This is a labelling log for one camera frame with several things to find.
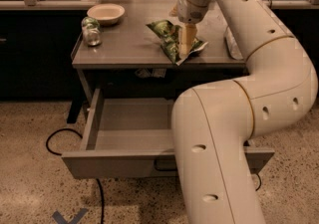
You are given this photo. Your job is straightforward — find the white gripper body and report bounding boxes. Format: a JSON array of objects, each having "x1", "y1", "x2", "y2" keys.
[{"x1": 176, "y1": 0, "x2": 209, "y2": 24}]

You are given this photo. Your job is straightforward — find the green jalapeno chip bag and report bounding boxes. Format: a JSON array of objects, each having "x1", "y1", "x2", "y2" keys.
[{"x1": 147, "y1": 20, "x2": 207, "y2": 66}]

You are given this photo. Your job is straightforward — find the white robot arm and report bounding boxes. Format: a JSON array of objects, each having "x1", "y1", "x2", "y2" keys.
[{"x1": 171, "y1": 0, "x2": 318, "y2": 224}]

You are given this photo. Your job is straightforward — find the grey open drawer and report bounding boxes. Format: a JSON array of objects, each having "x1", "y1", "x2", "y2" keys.
[{"x1": 62, "y1": 87, "x2": 274, "y2": 179}]

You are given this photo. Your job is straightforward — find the grey metal table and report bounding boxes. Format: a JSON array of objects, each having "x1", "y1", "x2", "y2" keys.
[{"x1": 73, "y1": 0, "x2": 245, "y2": 101}]

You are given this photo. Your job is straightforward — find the cream ceramic bowl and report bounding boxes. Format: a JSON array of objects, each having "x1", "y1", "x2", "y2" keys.
[{"x1": 87, "y1": 4, "x2": 125, "y2": 26}]

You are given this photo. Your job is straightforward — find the green soda can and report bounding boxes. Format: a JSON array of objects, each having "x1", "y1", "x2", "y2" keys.
[{"x1": 81, "y1": 17, "x2": 102, "y2": 47}]

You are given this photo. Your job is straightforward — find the metal drawer handle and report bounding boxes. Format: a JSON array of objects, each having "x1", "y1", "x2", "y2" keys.
[{"x1": 154, "y1": 159, "x2": 177, "y2": 172}]

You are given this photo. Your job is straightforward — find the black floor cable left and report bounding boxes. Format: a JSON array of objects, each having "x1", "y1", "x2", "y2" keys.
[{"x1": 45, "y1": 127, "x2": 106, "y2": 224}]

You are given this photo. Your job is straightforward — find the black floor cable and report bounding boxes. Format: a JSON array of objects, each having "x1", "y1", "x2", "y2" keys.
[
  {"x1": 45, "y1": 127, "x2": 106, "y2": 224},
  {"x1": 253, "y1": 172, "x2": 263, "y2": 192}
]

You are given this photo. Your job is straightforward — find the black floor cable right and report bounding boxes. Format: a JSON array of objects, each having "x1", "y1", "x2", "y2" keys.
[{"x1": 253, "y1": 172, "x2": 263, "y2": 192}]

